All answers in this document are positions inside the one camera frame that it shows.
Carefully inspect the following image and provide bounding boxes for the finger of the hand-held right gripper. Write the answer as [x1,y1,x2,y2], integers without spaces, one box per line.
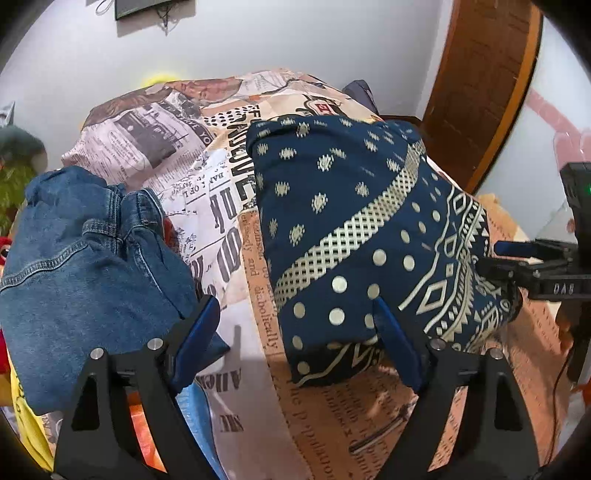
[493,239,578,262]
[475,257,540,297]

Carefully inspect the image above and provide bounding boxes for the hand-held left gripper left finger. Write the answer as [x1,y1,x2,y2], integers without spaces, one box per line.
[53,294,221,480]

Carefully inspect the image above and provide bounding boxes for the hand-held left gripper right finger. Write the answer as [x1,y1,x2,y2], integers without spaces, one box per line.
[372,296,541,480]

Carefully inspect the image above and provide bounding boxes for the navy patterned cloth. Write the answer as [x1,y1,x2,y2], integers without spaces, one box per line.
[246,115,525,387]

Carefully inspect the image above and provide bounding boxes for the newspaper print bed sheet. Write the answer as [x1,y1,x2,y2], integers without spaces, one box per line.
[41,68,573,480]

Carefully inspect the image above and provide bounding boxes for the white wardrobe with pink print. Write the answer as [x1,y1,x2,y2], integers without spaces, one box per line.
[471,18,591,241]

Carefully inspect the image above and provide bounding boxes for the blue denim jeans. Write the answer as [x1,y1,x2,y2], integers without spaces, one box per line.
[0,166,232,416]

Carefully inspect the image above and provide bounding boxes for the brown wooden door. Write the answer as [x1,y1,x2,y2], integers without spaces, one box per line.
[422,0,543,195]

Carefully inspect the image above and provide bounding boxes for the yellow cloth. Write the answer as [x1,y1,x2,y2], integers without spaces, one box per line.
[9,364,56,472]

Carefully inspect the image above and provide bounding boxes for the purple-blue backpack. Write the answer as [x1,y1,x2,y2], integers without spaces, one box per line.
[344,79,380,115]

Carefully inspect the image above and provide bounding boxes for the yellow pillow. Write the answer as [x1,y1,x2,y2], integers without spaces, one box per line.
[141,73,185,86]

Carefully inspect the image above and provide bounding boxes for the dark grey cloth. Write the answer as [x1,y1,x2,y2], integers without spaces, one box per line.
[0,127,47,169]

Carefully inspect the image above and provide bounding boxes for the black cable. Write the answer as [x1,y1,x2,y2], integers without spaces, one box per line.
[545,355,571,464]

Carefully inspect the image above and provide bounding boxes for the black wall television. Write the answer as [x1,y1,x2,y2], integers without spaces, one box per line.
[115,0,185,20]

